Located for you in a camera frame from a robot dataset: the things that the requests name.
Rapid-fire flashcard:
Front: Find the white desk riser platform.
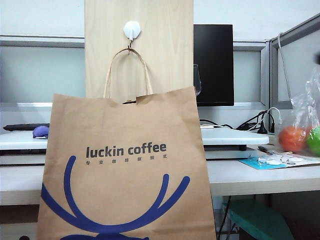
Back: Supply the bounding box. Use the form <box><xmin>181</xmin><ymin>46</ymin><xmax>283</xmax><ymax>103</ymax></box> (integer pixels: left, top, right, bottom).
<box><xmin>0</xmin><ymin>130</ymin><xmax>50</xmax><ymax>166</ymax></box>
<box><xmin>199</xmin><ymin>126</ymin><xmax>270</xmax><ymax>161</ymax></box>

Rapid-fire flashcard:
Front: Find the white adhesive wall hook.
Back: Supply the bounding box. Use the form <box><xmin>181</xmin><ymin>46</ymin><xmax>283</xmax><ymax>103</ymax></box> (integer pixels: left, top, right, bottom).
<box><xmin>122</xmin><ymin>21</ymin><xmax>142</xmax><ymax>50</ymax></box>

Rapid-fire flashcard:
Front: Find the purple cloth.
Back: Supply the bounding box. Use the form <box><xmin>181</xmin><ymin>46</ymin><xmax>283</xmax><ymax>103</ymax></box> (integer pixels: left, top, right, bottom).
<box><xmin>32</xmin><ymin>126</ymin><xmax>50</xmax><ymax>139</ymax></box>

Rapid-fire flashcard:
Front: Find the blue hook packaging card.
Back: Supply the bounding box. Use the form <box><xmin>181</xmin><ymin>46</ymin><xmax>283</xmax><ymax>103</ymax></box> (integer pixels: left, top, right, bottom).
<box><xmin>237</xmin><ymin>152</ymin><xmax>320</xmax><ymax>171</ymax></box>

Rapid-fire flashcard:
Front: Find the green round fruit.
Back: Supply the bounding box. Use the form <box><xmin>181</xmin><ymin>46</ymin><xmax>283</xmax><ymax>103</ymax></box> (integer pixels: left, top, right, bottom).
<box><xmin>306</xmin><ymin>125</ymin><xmax>320</xmax><ymax>157</ymax></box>

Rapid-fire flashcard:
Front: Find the clear plastic bag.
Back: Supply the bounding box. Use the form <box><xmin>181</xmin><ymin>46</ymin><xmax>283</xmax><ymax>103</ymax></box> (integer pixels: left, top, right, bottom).
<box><xmin>274</xmin><ymin>67</ymin><xmax>320</xmax><ymax>158</ymax></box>

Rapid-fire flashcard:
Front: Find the long white hanging cable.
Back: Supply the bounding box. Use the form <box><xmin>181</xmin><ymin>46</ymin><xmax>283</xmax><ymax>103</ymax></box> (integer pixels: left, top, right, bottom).
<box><xmin>276</xmin><ymin>32</ymin><xmax>294</xmax><ymax>107</ymax></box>

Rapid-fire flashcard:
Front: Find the light wooden board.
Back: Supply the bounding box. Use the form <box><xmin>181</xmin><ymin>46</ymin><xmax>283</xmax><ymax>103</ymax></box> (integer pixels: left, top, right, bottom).
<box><xmin>84</xmin><ymin>0</ymin><xmax>195</xmax><ymax>101</ymax></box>

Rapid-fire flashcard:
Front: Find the orange round fruit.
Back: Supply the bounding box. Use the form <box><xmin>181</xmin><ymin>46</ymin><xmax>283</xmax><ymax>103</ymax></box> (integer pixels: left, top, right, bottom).
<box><xmin>278</xmin><ymin>125</ymin><xmax>307</xmax><ymax>154</ymax></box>

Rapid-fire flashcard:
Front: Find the clear wine glass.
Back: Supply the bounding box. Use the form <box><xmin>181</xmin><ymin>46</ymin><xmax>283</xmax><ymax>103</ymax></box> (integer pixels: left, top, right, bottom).
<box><xmin>192</xmin><ymin>64</ymin><xmax>203</xmax><ymax>97</ymax></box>

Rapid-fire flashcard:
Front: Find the black keyboard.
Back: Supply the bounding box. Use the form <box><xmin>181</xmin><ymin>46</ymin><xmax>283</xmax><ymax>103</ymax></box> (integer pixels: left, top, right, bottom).
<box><xmin>2</xmin><ymin>122</ymin><xmax>51</xmax><ymax>132</ymax></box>

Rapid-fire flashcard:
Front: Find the grey cubicle back partition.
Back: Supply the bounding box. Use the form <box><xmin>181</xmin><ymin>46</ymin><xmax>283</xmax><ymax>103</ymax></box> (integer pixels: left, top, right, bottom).
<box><xmin>0</xmin><ymin>36</ymin><xmax>270</xmax><ymax>112</ymax></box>

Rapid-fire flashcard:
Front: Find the black cable bundle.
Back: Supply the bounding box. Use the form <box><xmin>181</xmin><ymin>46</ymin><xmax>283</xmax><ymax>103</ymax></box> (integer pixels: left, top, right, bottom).
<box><xmin>199</xmin><ymin>109</ymin><xmax>270</xmax><ymax>133</ymax></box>

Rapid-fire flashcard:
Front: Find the green plastic bin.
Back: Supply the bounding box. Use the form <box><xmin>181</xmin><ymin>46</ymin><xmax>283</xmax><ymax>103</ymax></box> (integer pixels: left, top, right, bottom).
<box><xmin>221</xmin><ymin>199</ymin><xmax>295</xmax><ymax>240</ymax></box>

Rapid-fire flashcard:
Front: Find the grey cubicle side partition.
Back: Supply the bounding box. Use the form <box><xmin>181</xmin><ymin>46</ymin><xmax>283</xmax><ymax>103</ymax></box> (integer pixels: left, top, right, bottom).
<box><xmin>268</xmin><ymin>12</ymin><xmax>320</xmax><ymax>111</ymax></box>

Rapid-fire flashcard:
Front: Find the short white looped cable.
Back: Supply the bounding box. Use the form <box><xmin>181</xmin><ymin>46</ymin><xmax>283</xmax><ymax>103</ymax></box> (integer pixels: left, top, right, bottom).
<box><xmin>266</xmin><ymin>106</ymin><xmax>283</xmax><ymax>125</ymax></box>

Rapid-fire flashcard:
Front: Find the black cable under desk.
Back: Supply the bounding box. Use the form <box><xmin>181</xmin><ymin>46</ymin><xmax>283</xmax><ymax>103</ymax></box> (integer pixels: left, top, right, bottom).
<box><xmin>216</xmin><ymin>196</ymin><xmax>232</xmax><ymax>240</ymax></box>

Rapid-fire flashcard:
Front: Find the brown luckin coffee paper bag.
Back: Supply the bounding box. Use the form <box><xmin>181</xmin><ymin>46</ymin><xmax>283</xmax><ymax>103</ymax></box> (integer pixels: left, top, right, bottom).
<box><xmin>36</xmin><ymin>47</ymin><xmax>217</xmax><ymax>240</ymax></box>

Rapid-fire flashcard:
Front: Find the black computer monitor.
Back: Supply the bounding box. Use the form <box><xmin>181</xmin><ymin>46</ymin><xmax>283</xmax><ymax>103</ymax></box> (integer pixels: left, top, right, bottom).
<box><xmin>193</xmin><ymin>24</ymin><xmax>235</xmax><ymax>107</ymax></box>

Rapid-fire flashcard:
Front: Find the black pen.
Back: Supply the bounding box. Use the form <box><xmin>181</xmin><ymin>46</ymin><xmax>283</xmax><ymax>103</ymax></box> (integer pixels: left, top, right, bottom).
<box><xmin>257</xmin><ymin>145</ymin><xmax>276</xmax><ymax>155</ymax></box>

